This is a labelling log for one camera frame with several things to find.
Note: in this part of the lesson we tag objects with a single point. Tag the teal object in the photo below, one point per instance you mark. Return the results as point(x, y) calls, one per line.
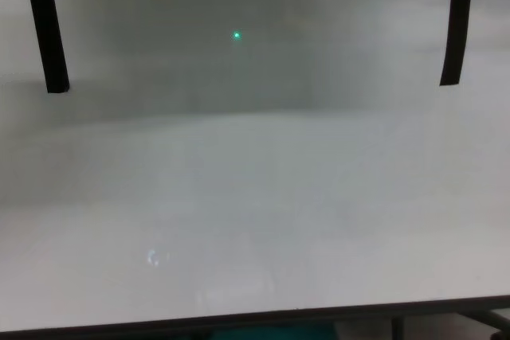
point(271, 336)

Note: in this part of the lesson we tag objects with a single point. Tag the black tape frame outline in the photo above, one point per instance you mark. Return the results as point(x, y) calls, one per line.
point(49, 37)

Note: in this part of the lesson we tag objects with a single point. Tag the black metal table frame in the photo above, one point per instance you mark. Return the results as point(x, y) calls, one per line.
point(397, 330)

